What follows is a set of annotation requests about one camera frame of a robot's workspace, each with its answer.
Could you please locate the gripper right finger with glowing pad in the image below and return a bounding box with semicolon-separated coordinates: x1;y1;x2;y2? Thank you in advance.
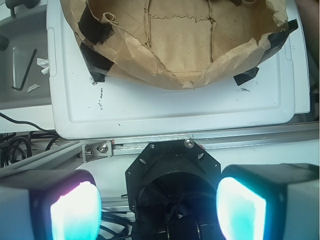
216;163;320;240

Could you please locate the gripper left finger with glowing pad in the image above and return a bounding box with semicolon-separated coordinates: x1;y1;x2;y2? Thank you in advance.
0;169;102;240

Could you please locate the white paper scrap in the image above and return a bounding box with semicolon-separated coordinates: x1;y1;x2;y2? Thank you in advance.
36;58;50;75
27;83;41;94

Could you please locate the gray plastic bin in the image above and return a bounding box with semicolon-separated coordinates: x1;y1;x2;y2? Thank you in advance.
0;11;51;110

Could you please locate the black allen key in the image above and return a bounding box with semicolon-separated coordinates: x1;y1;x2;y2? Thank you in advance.
11;48;37;91

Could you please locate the brown paper bag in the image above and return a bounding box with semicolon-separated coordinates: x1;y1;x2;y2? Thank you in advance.
60;0;298;90

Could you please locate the aluminium frame rail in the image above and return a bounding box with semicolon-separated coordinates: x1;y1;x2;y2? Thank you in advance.
0;121;320;174

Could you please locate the metal corner bracket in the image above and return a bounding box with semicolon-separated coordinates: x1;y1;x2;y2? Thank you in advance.
79;140;113;163

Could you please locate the black cable bundle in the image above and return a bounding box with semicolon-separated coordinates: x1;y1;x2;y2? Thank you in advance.
0;112;61;168

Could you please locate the black octagonal mount plate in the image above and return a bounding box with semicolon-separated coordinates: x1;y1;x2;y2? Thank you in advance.
125;138;221;213

